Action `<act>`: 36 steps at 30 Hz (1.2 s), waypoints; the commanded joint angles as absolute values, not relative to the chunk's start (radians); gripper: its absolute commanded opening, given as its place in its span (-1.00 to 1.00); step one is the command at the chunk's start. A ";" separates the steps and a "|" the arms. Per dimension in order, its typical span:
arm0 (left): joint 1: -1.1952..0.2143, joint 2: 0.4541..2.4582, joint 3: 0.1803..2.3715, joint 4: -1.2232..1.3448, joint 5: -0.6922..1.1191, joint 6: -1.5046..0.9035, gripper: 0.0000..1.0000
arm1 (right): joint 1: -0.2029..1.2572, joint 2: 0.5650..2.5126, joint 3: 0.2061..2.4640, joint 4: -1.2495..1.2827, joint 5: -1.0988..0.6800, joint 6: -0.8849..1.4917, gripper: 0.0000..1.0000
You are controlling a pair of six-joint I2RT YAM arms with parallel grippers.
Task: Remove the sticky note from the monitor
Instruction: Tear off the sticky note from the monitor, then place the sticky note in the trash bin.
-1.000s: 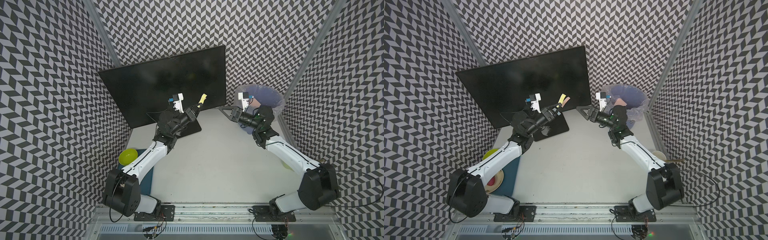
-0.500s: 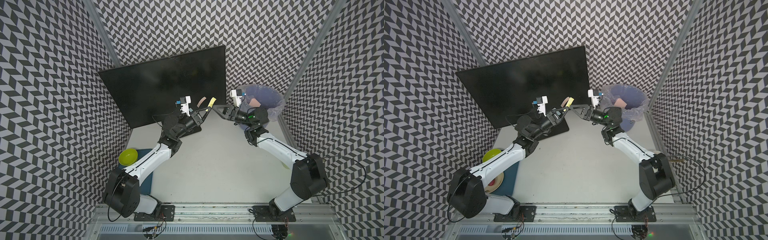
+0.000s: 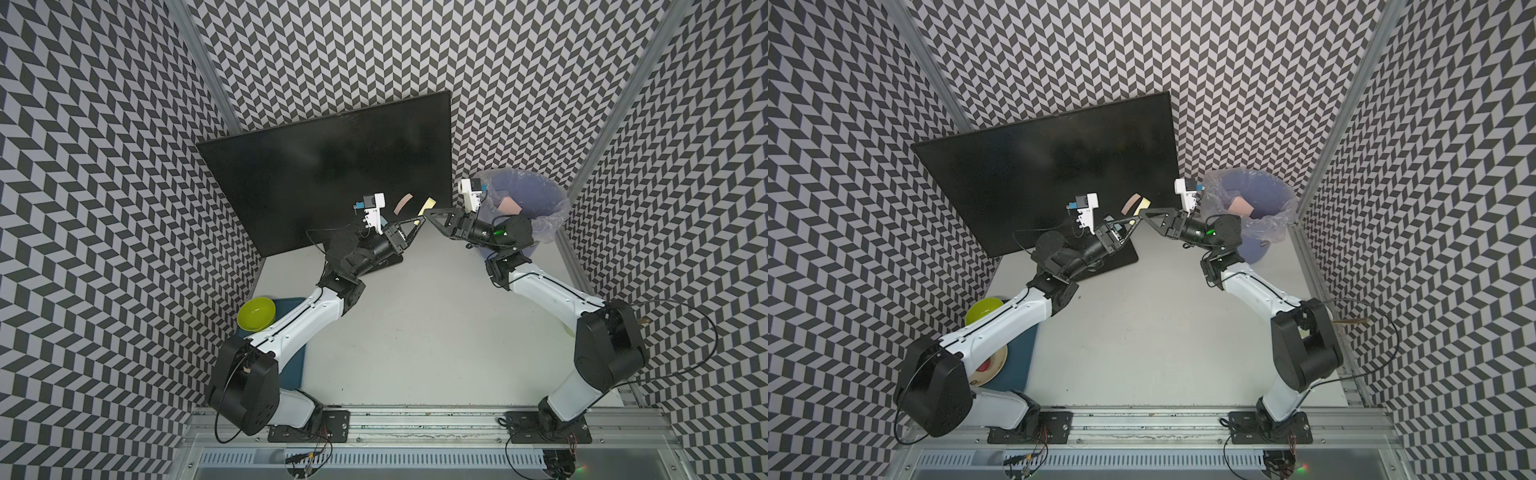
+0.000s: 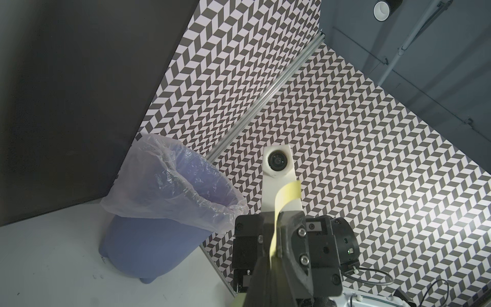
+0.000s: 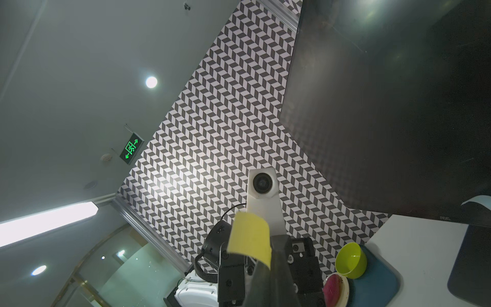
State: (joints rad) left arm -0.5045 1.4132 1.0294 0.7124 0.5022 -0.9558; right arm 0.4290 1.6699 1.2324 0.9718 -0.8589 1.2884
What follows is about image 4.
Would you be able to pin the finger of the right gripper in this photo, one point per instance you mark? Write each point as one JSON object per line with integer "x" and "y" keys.
{"x": 251, "y": 261}
{"x": 307, "y": 268}

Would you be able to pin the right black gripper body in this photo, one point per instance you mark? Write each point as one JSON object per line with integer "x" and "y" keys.
{"x": 312, "y": 254}

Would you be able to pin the yellow narrow sticky note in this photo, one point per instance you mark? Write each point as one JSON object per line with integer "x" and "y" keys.
{"x": 287, "y": 194}

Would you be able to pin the black computer monitor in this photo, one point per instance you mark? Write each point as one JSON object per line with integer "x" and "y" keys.
{"x": 77, "y": 78}

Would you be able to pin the blue trash bin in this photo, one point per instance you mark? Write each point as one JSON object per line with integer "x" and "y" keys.
{"x": 148, "y": 248}

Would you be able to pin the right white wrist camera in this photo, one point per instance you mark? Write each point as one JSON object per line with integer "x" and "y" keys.
{"x": 278, "y": 170}

